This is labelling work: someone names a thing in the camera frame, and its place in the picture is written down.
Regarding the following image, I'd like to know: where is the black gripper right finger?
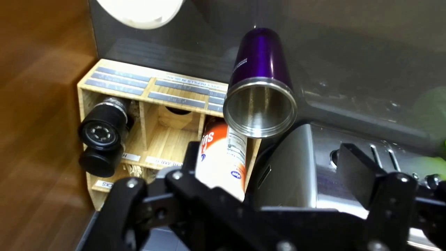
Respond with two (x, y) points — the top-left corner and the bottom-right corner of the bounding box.
(335, 142), (417, 251)

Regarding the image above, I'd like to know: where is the black cylindrical grinder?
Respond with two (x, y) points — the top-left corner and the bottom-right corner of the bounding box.
(76, 96), (130, 151)
(77, 143), (123, 178)

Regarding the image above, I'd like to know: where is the purple steel tumbler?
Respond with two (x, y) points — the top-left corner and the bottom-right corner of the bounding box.
(221, 26), (298, 139)

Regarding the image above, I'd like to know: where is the white and red can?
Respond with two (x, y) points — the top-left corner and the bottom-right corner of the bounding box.
(193, 121), (249, 202)

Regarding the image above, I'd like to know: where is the wooden compartment box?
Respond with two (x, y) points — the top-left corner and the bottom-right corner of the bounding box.
(75, 57), (261, 213)

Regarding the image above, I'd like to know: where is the white wipes canister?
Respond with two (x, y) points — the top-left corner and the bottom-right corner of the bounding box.
(94, 0), (186, 30)

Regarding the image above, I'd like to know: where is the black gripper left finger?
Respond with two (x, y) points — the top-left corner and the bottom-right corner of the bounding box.
(98, 140), (210, 251)

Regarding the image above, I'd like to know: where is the stainless steel toaster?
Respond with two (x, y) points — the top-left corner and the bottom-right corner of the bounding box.
(245, 122), (446, 251)

